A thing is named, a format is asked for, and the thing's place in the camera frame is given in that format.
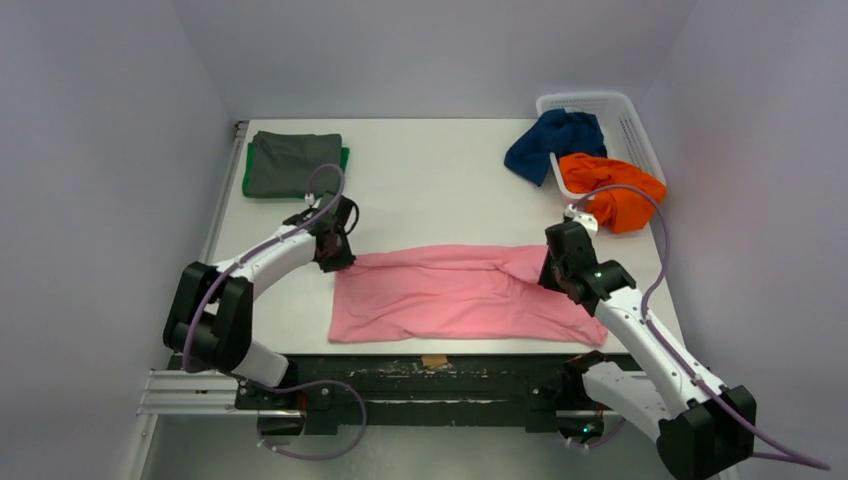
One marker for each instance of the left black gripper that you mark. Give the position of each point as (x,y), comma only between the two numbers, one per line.
(343,260)

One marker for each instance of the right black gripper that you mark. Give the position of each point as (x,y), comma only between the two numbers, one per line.
(556,266)

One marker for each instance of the pink t shirt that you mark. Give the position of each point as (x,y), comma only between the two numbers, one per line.
(455,292)

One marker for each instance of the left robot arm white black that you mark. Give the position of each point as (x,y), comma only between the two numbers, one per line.
(210,322)

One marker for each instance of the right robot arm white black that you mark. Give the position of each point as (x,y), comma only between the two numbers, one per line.
(700,426)

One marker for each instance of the folded grey t shirt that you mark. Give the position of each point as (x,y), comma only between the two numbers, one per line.
(284,166)

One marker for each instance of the orange t shirt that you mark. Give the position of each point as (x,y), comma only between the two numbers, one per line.
(620,195)

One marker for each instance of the navy blue t shirt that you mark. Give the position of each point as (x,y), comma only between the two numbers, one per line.
(555,131)

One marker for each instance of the white plastic basket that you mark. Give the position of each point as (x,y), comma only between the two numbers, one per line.
(624,135)

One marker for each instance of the brown tape piece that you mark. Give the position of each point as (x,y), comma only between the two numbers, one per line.
(435,362)

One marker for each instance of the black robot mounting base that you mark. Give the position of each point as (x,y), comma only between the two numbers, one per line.
(538,393)

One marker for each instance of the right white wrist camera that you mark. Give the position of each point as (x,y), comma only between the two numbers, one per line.
(583,218)

